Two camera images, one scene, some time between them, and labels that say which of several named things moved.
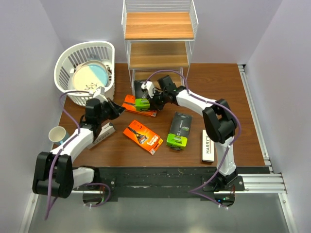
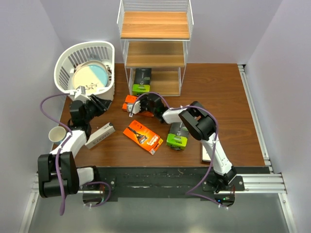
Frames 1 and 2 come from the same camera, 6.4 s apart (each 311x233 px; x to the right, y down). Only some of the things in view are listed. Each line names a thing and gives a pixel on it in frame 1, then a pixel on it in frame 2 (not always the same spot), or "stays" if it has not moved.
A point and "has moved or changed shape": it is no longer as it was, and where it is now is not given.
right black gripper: x=153 y=105 -> x=142 y=99
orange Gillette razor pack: x=143 y=137 stays
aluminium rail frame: x=268 y=183 stays
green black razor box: x=142 y=97 has moved or changed shape
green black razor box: x=177 y=138 stays
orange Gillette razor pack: x=129 y=105 stays
